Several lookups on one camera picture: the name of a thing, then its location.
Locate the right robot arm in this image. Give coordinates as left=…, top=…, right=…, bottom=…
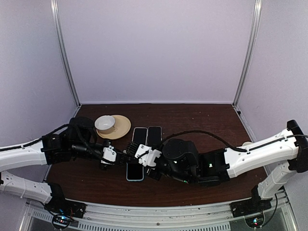
left=126, top=120, right=308, bottom=217

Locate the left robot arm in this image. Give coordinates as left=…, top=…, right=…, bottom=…
left=0, top=117, right=132, bottom=217

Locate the phone in blue case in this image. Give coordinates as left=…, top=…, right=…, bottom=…
left=126, top=163, right=144, bottom=182

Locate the phone in pink case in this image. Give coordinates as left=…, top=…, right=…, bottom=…
left=132, top=127, right=148, bottom=145

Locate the phone in clear grey case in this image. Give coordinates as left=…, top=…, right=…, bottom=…
left=147, top=126, right=162, bottom=147

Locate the beige saucer plate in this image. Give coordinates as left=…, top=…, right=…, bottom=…
left=96, top=115, right=131, bottom=140

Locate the white ceramic cup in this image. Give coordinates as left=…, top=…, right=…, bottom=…
left=94, top=115, right=116, bottom=130

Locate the left round status board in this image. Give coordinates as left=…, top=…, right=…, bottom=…
left=51, top=215, right=73, bottom=229

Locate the round status board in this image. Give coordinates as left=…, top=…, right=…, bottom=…
left=245, top=215, right=265, bottom=229
left=51, top=215, right=73, bottom=229

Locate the cream ribbed mug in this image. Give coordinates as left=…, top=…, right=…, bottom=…
left=242, top=141, right=253, bottom=146

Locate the right round status board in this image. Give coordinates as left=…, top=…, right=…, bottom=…
left=245, top=215, right=265, bottom=229

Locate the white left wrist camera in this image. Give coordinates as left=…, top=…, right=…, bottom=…
left=101, top=145, right=117, bottom=165

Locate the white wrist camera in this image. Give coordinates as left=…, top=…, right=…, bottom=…
left=134, top=144, right=162, bottom=168
left=101, top=145, right=117, bottom=165

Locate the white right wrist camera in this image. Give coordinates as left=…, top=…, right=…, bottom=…
left=134, top=144, right=162, bottom=168

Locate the front aluminium rail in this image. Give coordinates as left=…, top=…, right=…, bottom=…
left=20, top=189, right=298, bottom=231

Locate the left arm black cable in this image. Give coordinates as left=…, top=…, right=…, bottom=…
left=0, top=117, right=106, bottom=157

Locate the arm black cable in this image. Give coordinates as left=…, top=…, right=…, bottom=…
left=158, top=129, right=308, bottom=154
left=0, top=117, right=106, bottom=157

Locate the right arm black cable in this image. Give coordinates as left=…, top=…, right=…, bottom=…
left=158, top=129, right=308, bottom=154

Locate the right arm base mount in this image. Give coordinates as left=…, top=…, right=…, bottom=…
left=230, top=199, right=271, bottom=218

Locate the left aluminium frame post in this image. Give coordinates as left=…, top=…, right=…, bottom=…
left=50, top=0, right=81, bottom=108

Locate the aluminium frame post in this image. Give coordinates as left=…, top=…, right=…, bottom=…
left=50, top=0, right=81, bottom=108
left=232, top=0, right=263, bottom=108

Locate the right aluminium frame post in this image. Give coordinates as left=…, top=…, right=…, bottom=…
left=232, top=0, right=263, bottom=108

